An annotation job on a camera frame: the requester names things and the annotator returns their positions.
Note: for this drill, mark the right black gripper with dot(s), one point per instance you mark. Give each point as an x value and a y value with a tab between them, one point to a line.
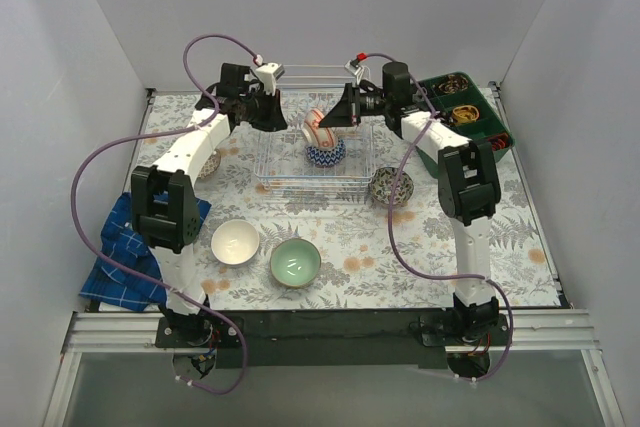
355	105

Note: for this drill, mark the green divided organizer tray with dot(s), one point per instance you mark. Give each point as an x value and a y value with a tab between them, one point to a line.
466	111

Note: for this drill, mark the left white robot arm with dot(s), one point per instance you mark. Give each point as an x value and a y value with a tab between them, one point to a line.
164	206

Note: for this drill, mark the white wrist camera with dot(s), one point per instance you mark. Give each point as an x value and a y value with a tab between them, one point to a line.
357	68
268	73

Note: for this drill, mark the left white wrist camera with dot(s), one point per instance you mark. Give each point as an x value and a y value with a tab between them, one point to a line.
268	73

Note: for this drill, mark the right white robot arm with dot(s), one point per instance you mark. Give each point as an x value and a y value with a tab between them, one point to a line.
467	179

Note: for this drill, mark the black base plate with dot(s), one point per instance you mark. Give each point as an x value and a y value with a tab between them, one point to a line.
422	338

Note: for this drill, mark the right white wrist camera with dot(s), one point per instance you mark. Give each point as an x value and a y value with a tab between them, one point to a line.
357	68

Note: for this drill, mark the orange floral bowl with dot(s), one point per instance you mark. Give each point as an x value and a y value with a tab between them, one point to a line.
317	136

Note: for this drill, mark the aluminium frame rail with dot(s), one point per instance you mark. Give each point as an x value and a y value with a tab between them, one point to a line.
123	332

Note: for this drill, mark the white wire dish rack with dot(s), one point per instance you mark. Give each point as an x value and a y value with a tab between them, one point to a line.
283	162

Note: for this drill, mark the blue zigzag red-inside bowl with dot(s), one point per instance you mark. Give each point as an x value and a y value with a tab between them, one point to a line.
326	158

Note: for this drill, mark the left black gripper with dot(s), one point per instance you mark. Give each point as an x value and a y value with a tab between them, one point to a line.
267	110

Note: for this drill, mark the blue plaid cloth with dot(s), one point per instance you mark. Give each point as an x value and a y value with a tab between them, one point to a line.
119	242

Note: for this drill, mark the celadon green bowl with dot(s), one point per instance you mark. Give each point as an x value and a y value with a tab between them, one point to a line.
295	263

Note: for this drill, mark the black white leaf bowl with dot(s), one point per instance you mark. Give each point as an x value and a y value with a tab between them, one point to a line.
384	187

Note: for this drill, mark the floral table mat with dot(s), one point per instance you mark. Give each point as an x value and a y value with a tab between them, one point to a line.
359	269

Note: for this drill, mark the brown patterned small bowl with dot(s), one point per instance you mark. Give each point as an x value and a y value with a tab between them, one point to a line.
211	165

